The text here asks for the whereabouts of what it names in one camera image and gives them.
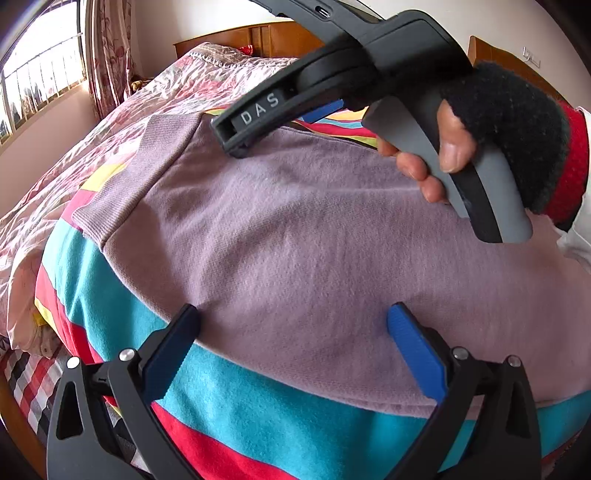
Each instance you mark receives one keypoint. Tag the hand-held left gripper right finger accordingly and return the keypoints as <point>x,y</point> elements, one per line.
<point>415,350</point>

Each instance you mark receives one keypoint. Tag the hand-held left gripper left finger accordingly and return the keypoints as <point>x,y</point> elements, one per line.
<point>171,355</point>

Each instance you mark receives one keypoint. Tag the plain wooden headboard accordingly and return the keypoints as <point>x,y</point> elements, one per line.
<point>217,41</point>

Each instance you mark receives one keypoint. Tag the barred window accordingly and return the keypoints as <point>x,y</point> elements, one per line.
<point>37,69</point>

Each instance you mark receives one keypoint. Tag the colourful striped blanket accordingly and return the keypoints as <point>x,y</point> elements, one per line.
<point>231,406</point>

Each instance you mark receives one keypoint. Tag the white wall socket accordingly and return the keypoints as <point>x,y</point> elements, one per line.
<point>532,55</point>

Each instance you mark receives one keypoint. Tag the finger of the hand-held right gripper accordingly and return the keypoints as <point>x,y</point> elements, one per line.
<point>323,110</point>
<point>258,113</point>

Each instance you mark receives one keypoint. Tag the checked bedsheet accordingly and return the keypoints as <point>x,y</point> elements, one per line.
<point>32,383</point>

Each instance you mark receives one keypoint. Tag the lilac pants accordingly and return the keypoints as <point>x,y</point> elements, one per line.
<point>277,230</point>

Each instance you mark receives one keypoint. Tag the person's right hand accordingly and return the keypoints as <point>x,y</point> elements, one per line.
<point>508,115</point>

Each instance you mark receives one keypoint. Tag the pink floral curtain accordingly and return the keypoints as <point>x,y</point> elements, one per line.
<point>111,55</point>

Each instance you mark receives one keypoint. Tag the panelled wooden headboard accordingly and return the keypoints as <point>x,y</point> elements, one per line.
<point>498,57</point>

